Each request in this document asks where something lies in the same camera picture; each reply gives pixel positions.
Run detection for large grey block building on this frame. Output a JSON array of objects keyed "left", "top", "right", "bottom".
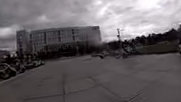
[{"left": 13, "top": 19, "right": 105, "bottom": 65}]

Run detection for grey paved plaza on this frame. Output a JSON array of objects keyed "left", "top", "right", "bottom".
[{"left": 0, "top": 42, "right": 181, "bottom": 102}]

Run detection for row of dark trees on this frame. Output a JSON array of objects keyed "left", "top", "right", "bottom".
[{"left": 104, "top": 19, "right": 181, "bottom": 51}]

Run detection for thin pole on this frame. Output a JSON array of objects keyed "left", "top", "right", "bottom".
[{"left": 116, "top": 27, "right": 123, "bottom": 50}]

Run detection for pale kerb line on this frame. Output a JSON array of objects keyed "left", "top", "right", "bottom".
[{"left": 0, "top": 63, "right": 48, "bottom": 90}]

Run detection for row of parked bicycles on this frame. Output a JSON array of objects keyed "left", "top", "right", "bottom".
[{"left": 0, "top": 51, "right": 47, "bottom": 82}]

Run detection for grass verge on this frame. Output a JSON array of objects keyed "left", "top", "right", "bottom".
[{"left": 137, "top": 38, "right": 181, "bottom": 60}]

